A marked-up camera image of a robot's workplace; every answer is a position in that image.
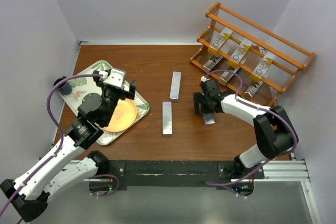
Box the silver angled R&O box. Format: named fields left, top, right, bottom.
left=202, top=54, right=224, bottom=73

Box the silver gold R&O toothpaste box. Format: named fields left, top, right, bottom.
left=250, top=52, right=276, bottom=83

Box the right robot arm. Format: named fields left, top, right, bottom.
left=193, top=77, right=298, bottom=178

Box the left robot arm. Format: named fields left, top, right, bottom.
left=1, top=69, right=136, bottom=222

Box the wooden tiered shelf rack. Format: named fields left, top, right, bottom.
left=190, top=2, right=315, bottom=106

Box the orange round plate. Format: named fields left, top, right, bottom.
left=103, top=99, right=137, bottom=133

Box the floral leaf pattern tray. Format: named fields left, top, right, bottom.
left=58, top=60, right=151, bottom=146

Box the dark blue mug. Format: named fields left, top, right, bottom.
left=54, top=76, right=72, bottom=95

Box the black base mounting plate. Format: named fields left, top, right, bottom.
left=107, top=160, right=254, bottom=190

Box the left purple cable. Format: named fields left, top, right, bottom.
left=0, top=73, right=120, bottom=224

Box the purple cable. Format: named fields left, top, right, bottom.
left=205, top=69, right=300, bottom=192
left=0, top=73, right=120, bottom=224

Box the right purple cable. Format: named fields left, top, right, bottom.
left=205, top=69, right=300, bottom=192

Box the aluminium frame rail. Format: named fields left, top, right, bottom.
left=19, top=158, right=322, bottom=224

